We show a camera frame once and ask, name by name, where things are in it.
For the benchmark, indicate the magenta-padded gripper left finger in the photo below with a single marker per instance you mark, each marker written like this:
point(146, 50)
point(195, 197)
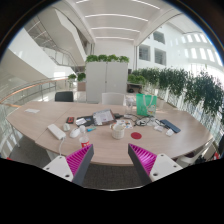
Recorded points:
point(58, 166)

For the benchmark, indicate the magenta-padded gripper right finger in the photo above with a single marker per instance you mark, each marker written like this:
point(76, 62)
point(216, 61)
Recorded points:
point(163, 165)

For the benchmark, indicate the white chair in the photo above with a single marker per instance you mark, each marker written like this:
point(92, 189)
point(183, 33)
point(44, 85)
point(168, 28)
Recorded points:
point(196, 156)
point(112, 99)

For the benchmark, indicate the white power strip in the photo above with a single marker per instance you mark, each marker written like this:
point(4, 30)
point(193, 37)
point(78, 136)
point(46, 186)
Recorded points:
point(56, 131)

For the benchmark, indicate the white computer mouse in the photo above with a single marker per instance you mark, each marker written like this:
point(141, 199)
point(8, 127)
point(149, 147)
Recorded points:
point(74, 133)

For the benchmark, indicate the dark blue flat case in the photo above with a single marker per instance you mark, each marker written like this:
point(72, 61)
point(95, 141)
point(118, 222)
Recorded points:
point(170, 126)

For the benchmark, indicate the red and black small box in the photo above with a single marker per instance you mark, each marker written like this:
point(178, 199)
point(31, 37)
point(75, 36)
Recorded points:
point(70, 120)

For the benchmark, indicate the small green-blue pack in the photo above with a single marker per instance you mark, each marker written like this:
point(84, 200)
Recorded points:
point(91, 129)

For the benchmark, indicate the colourful sticker sheet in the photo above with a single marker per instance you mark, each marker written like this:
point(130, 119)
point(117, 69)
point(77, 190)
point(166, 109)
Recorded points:
point(128, 125)

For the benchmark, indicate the black notebook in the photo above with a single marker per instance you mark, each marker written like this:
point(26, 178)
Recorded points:
point(89, 120)

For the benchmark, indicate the white grid-patterned mug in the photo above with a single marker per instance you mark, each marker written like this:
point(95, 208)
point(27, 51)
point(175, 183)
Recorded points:
point(117, 132)

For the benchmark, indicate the white paper sheet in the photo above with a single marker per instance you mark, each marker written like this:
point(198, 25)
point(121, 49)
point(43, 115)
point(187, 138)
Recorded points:
point(32, 110)

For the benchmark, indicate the green tote bag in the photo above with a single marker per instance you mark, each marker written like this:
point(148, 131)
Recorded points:
point(144, 105)

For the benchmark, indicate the black power adapter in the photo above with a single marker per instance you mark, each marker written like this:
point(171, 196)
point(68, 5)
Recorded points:
point(118, 116)

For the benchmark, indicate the printed booklet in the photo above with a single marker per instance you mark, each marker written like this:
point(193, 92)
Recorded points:
point(103, 117)

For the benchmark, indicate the tall clear white-lidded bottle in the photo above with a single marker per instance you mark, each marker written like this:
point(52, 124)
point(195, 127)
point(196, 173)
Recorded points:
point(129, 105)

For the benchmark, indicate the black chair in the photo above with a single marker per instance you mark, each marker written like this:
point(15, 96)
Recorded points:
point(64, 96)

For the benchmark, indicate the green hedge row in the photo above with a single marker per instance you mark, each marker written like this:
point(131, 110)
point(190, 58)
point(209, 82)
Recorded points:
point(200, 90)

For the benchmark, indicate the wooden planter with plants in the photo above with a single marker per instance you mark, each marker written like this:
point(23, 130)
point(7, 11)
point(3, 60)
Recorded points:
point(81, 85)

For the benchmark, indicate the white cabinet with plants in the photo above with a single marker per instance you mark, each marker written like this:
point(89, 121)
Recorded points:
point(106, 81)

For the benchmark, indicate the ceiling light strips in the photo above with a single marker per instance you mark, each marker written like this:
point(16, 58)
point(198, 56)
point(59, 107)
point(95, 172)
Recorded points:
point(115, 16)

